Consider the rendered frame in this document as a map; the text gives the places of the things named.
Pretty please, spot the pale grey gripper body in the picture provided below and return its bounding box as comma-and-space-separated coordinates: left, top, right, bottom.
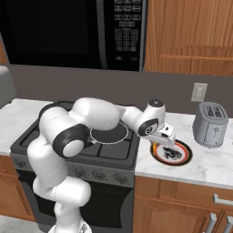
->
141, 135, 177, 152

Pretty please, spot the round plate with orange rim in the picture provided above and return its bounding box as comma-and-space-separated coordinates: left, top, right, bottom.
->
150, 138, 194, 167

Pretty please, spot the black stove with hob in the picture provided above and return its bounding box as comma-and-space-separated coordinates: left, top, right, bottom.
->
9, 100, 141, 233

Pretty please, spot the grey toaster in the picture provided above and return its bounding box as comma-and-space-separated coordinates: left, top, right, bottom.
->
192, 101, 229, 149

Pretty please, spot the wooden drawer front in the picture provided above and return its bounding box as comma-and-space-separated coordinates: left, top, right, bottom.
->
134, 175, 233, 211

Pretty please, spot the grey stove knob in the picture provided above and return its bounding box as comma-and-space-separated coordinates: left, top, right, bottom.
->
113, 172, 129, 185
72, 167, 87, 178
92, 169, 107, 182
14, 158, 27, 169

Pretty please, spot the wooden base cupboard door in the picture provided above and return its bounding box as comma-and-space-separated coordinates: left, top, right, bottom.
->
132, 196, 214, 233

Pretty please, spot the black oven door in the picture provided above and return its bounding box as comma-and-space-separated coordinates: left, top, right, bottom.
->
15, 168, 135, 233

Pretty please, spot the black microwave oven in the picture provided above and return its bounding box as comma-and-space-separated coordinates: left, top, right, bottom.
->
0, 0, 149, 73

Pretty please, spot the wooden base cupboard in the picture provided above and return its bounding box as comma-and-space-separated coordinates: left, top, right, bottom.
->
0, 155, 36, 223

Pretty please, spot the black microwave door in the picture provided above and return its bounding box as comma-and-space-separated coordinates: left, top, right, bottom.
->
0, 0, 109, 70

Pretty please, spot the white wall outlet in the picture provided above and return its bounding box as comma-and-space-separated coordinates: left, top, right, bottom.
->
190, 82, 208, 103

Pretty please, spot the silver drawer handle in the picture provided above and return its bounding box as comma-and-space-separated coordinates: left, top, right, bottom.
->
212, 193, 233, 208

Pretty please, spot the wooden cupboard door handle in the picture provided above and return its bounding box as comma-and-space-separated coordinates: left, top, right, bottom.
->
159, 53, 233, 62

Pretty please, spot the silver cupboard door handle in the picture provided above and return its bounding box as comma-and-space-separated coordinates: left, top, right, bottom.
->
223, 215, 233, 233
205, 212, 218, 233

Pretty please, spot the wooden wall cupboard door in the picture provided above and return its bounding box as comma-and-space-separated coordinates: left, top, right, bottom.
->
143, 0, 233, 77

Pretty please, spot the dark microwave door handle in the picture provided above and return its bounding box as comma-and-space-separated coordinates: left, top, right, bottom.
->
96, 0, 109, 70

